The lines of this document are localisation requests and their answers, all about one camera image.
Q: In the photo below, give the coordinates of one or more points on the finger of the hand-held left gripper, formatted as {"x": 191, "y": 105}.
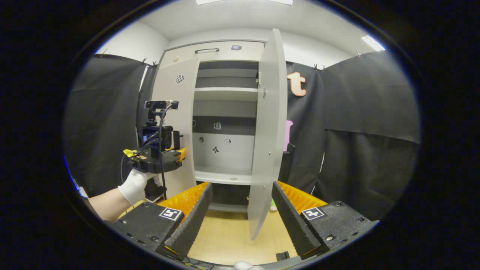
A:
{"x": 180, "y": 154}

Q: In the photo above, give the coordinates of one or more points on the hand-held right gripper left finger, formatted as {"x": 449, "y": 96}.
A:
{"x": 191, "y": 221}

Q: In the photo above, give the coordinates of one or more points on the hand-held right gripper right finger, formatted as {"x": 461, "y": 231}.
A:
{"x": 290, "y": 221}

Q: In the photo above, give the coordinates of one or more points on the grey double-door shoe cabinet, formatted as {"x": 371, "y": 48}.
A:
{"x": 225, "y": 150}

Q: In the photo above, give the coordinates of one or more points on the grey shoe cabinet door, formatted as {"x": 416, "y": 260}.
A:
{"x": 186, "y": 93}
{"x": 268, "y": 112}

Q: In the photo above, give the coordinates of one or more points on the grey cabinet shelf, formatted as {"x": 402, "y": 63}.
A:
{"x": 225, "y": 93}
{"x": 223, "y": 176}

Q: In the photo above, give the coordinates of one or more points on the metal door hinge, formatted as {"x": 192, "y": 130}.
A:
{"x": 258, "y": 77}

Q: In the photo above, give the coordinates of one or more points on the grey cabinet drawer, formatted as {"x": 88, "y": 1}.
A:
{"x": 225, "y": 52}

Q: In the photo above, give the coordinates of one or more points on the pink and green plush toy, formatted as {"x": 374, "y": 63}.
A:
{"x": 273, "y": 205}

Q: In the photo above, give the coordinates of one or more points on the black backdrop cloth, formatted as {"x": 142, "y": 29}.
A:
{"x": 367, "y": 150}

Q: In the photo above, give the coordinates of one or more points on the large ceiling light panel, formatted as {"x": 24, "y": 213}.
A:
{"x": 243, "y": 2}

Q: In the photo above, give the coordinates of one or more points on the narrow ceiling light strip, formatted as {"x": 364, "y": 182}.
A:
{"x": 373, "y": 43}

